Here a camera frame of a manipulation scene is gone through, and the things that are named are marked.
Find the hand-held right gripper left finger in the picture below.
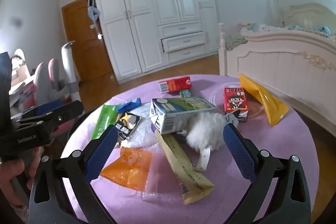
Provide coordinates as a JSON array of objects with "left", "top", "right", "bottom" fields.
[{"left": 28, "top": 124, "right": 118, "bottom": 224}]

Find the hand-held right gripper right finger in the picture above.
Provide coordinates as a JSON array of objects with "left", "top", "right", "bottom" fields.
[{"left": 222, "top": 123, "right": 313, "bottom": 224}]

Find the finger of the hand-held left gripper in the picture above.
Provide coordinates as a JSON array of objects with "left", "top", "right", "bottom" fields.
[
  {"left": 12, "top": 99, "right": 65, "bottom": 122},
  {"left": 14, "top": 100, "right": 84, "bottom": 135}
]

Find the orange wrapper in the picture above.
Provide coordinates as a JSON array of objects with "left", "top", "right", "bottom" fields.
[{"left": 100, "top": 147, "right": 153, "bottom": 191}]

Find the green wrapper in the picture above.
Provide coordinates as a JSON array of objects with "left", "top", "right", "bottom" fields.
[{"left": 91, "top": 104, "right": 122, "bottom": 140}]

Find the black yellow packet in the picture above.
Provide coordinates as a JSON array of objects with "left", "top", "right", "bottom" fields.
[{"left": 114, "top": 112, "right": 141, "bottom": 147}]

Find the white fluffy plush toy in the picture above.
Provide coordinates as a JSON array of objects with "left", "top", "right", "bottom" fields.
[{"left": 185, "top": 111, "right": 240, "bottom": 170}]

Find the silver plastic wrapper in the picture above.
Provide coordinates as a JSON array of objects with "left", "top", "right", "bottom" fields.
[{"left": 126, "top": 105, "right": 163, "bottom": 148}]

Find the red cartoon milk box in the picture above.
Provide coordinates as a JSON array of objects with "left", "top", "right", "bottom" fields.
[{"left": 224, "top": 88, "right": 249, "bottom": 123}]

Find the yellow pouch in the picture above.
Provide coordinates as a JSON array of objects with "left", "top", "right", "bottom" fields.
[{"left": 239, "top": 73, "right": 290, "bottom": 126}]

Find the blue wrapper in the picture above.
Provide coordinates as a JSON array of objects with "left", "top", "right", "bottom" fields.
[{"left": 116, "top": 98, "right": 142, "bottom": 113}]

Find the long beige packet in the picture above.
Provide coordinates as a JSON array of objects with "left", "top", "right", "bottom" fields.
[{"left": 154, "top": 130, "right": 215, "bottom": 205}]

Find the white green milk carton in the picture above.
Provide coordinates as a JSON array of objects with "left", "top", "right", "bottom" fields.
[{"left": 149, "top": 97, "right": 218, "bottom": 134}]

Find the red drink carton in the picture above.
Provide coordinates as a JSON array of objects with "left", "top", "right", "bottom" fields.
[{"left": 159, "top": 76, "right": 192, "bottom": 94}]

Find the person's left hand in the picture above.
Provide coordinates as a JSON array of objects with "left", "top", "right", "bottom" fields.
[{"left": 0, "top": 149, "right": 41, "bottom": 216}]

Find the purple table mat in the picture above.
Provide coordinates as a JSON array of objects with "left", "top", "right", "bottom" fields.
[{"left": 61, "top": 74, "right": 319, "bottom": 224}]

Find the cluttered desk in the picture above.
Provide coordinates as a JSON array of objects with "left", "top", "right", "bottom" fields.
[{"left": 9, "top": 64, "right": 37, "bottom": 115}]

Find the pink grey study chair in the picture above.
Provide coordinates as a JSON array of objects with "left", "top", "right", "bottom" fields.
[{"left": 31, "top": 41, "right": 82, "bottom": 140}]

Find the white bag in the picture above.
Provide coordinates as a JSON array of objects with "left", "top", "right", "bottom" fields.
[{"left": 12, "top": 49, "right": 27, "bottom": 67}]

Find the wooden door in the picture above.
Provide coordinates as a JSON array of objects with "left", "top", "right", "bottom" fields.
[{"left": 62, "top": 0, "right": 114, "bottom": 81}]

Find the blue plastic bag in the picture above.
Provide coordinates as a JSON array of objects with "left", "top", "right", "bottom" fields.
[{"left": 87, "top": 0, "right": 101, "bottom": 29}]

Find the light green blanket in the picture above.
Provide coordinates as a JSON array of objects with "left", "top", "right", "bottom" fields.
[{"left": 226, "top": 34, "right": 248, "bottom": 51}]

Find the blue white bedding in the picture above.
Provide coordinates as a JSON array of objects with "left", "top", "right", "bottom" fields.
[{"left": 239, "top": 22, "right": 334, "bottom": 35}]

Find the white wardrobe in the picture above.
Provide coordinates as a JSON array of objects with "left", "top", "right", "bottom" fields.
[{"left": 91, "top": 0, "right": 223, "bottom": 84}]

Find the cream bed frame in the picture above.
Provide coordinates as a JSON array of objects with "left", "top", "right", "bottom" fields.
[{"left": 218, "top": 2, "right": 336, "bottom": 119}]

